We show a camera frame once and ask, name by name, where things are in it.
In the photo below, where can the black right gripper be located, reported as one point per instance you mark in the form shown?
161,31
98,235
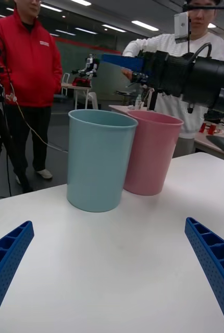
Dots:
166,72

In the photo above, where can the white side table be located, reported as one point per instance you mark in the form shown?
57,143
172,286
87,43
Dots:
80,87

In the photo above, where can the pale blue plastic bin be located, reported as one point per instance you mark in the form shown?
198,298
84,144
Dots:
96,161

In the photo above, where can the small humanoid robot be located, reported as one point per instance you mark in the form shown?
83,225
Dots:
89,66

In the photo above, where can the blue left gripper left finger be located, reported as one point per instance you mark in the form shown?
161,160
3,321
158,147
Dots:
5,265

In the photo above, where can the pale work desk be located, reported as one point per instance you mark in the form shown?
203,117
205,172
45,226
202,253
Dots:
218,141

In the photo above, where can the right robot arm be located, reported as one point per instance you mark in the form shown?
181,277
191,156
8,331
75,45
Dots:
213,75

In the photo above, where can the person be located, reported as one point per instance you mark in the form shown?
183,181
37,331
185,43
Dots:
31,65
156,43

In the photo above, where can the white chair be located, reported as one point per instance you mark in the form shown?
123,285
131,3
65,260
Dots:
93,100

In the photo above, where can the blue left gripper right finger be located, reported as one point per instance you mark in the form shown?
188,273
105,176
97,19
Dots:
216,265

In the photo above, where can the pink plastic bin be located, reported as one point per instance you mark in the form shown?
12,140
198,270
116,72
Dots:
151,156

